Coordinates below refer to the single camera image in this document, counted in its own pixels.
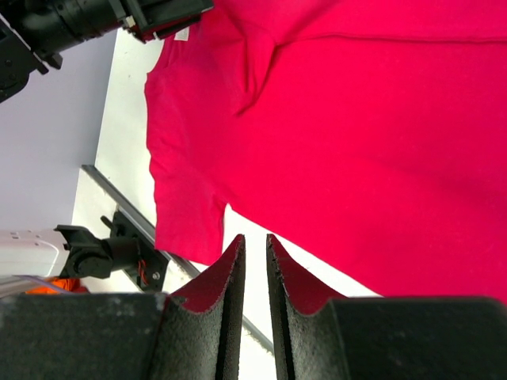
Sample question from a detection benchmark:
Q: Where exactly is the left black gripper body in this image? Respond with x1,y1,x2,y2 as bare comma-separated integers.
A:
120,0,214,43

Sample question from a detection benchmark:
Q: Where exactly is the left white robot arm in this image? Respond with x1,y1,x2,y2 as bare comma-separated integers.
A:
1,0,213,279

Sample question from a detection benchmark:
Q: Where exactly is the red t shirt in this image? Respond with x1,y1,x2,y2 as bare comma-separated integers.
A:
145,1,506,300

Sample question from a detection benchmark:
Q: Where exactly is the aluminium table edge rail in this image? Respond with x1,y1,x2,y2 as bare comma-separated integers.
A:
81,165,276,353

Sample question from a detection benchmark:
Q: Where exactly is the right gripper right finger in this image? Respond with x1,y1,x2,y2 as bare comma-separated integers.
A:
266,235,506,379

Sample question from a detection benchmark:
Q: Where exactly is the orange object behind base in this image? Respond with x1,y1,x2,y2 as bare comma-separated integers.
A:
26,278,89,295

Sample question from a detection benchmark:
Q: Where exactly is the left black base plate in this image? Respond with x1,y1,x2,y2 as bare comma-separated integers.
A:
101,211,170,292

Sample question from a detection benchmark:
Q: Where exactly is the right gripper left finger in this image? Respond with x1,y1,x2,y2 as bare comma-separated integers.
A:
1,234,246,379

